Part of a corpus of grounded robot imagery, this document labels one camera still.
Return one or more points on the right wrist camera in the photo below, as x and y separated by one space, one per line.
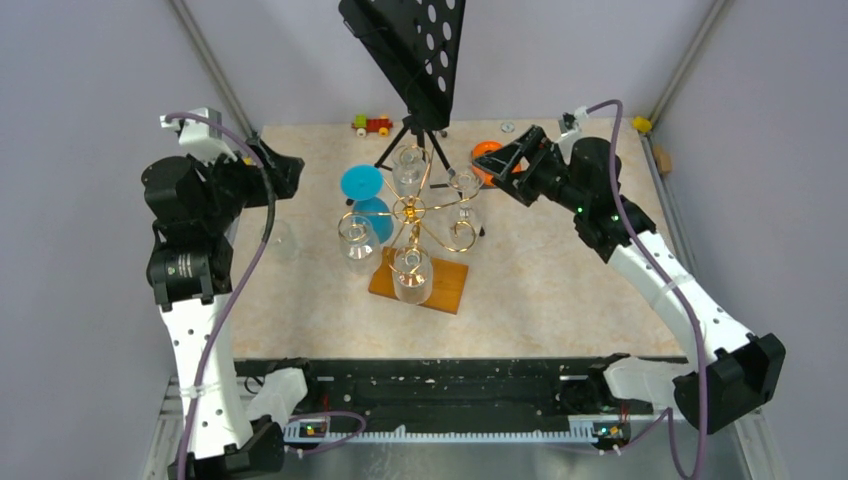
570 124

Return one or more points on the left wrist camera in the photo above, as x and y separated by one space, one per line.
199 140

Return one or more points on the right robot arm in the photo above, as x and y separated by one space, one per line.
729 371

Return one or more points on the black music stand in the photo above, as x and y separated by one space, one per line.
416 45

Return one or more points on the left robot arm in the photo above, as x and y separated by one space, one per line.
196 207

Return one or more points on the clear wine glass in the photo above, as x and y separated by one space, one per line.
359 244
409 170
412 274
466 221
282 245

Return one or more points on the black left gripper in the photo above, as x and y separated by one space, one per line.
283 171

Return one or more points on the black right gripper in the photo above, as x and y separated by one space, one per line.
536 147

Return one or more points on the blue plastic wine glass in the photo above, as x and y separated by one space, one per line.
362 184

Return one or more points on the orange tape dispenser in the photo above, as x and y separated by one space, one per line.
500 166

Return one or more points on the yellow corner clamp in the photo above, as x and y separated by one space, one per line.
642 125

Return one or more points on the gold wire glass rack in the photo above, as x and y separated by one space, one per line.
412 210

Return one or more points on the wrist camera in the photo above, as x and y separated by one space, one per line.
199 140
570 124

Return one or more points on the colourful toy train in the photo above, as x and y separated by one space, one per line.
364 125

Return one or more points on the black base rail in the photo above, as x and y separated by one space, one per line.
456 396

